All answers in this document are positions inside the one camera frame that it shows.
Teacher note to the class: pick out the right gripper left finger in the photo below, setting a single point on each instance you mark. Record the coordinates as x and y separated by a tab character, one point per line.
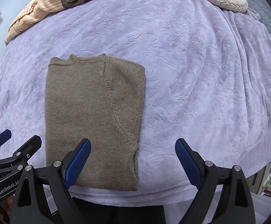
42	195

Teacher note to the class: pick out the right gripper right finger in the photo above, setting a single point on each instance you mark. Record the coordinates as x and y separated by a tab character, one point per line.
235	203

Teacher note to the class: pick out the taupe knit sweater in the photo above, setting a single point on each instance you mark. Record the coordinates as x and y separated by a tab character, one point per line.
100	99

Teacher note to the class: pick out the lavender embossed bed blanket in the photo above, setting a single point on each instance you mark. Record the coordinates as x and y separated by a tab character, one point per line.
208	80

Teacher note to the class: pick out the beige striped garment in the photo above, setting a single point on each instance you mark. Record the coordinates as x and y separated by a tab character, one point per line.
35	11

